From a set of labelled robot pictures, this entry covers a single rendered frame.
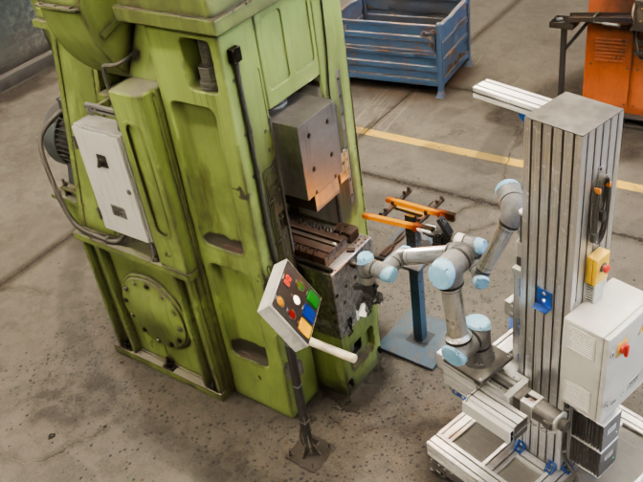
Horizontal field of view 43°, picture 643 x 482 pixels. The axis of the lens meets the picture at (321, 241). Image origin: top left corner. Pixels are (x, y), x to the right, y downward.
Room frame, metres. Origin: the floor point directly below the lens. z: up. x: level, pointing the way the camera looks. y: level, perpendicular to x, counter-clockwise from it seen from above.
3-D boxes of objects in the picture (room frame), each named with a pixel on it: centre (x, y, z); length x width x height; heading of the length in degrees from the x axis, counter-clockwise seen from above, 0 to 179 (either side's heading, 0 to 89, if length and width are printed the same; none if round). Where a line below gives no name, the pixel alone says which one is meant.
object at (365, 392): (3.36, -0.10, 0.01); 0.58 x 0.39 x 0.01; 140
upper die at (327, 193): (3.53, 0.09, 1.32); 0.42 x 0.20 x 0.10; 50
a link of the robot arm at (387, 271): (2.82, -0.26, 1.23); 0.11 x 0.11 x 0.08; 43
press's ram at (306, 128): (3.56, 0.07, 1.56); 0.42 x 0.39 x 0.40; 50
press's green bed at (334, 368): (3.58, 0.07, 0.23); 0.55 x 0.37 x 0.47; 50
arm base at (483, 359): (2.61, -0.62, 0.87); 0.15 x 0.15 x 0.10
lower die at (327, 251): (3.53, 0.09, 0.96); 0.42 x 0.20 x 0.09; 50
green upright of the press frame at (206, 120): (3.40, 0.40, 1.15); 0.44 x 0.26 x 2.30; 50
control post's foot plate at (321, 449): (2.91, 0.24, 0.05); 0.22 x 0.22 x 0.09; 50
